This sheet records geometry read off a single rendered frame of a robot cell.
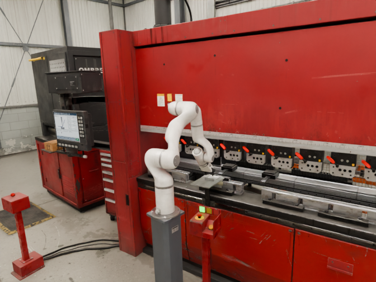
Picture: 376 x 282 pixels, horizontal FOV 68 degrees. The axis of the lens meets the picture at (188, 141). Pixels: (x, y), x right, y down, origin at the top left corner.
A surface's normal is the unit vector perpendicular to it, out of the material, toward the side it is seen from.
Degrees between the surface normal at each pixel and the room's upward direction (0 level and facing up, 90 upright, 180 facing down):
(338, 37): 90
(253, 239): 90
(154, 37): 90
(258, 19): 90
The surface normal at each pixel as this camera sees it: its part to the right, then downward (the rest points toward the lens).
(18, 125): 0.74, 0.13
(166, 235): 0.04, 0.22
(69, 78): -0.53, 0.21
